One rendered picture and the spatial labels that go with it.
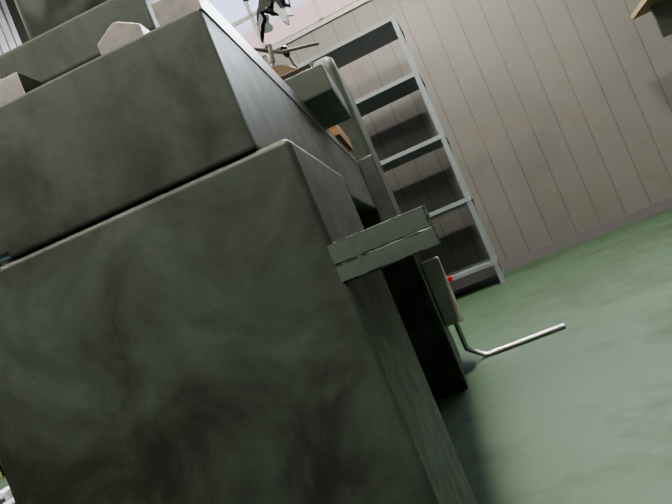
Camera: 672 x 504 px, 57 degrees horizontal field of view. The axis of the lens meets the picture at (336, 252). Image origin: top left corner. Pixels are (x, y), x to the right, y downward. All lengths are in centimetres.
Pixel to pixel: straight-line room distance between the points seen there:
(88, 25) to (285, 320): 41
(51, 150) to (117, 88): 10
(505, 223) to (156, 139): 483
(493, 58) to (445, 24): 50
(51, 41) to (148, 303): 33
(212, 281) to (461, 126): 487
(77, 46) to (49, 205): 19
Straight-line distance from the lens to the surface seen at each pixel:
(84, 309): 71
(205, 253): 65
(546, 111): 546
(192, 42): 68
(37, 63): 82
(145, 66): 70
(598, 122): 549
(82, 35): 80
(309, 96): 124
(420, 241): 61
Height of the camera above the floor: 53
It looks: 2 degrees up
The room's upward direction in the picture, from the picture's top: 22 degrees counter-clockwise
